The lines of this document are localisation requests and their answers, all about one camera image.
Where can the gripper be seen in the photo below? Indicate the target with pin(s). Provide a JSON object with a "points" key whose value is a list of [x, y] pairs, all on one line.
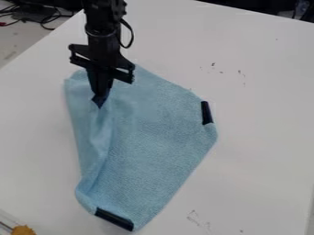
{"points": [[102, 52]]}

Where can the light blue cloth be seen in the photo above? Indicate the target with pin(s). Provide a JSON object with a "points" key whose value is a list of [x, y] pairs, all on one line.
{"points": [[151, 147]]}

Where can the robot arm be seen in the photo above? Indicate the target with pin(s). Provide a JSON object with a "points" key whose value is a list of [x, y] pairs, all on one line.
{"points": [[101, 15]]}

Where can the yellow toy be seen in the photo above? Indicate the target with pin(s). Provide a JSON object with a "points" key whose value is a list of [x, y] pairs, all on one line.
{"points": [[23, 230]]}

